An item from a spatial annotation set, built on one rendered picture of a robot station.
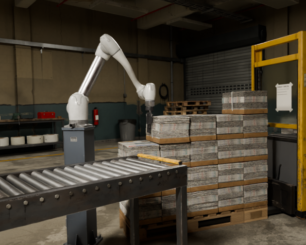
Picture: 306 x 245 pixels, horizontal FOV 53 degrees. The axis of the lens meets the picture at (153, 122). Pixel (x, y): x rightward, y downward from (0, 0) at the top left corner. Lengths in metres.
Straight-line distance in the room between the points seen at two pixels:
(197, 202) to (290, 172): 1.22
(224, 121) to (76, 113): 1.36
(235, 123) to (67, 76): 7.08
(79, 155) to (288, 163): 2.26
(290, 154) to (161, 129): 1.59
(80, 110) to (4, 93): 6.43
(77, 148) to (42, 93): 6.68
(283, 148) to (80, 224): 2.30
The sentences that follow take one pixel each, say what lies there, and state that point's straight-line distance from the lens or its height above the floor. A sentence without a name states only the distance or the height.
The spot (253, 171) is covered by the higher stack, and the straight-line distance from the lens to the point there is 3.18.
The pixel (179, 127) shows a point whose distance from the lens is 2.68.
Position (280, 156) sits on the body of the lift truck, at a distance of 3.73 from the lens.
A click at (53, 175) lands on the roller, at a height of 0.79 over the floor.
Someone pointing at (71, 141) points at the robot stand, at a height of 0.89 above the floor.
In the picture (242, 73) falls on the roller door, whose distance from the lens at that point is 10.30.
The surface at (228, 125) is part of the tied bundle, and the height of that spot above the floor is 0.96.
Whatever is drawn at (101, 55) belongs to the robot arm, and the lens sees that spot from 2.82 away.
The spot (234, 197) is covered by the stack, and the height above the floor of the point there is 0.27.
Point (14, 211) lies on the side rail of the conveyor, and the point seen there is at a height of 0.75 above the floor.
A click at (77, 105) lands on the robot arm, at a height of 1.18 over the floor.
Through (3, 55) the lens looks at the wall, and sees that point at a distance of 8.97.
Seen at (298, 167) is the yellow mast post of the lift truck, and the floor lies 0.53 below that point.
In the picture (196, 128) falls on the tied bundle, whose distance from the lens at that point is 2.79.
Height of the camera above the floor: 1.16
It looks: 3 degrees down
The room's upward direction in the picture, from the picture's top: 1 degrees counter-clockwise
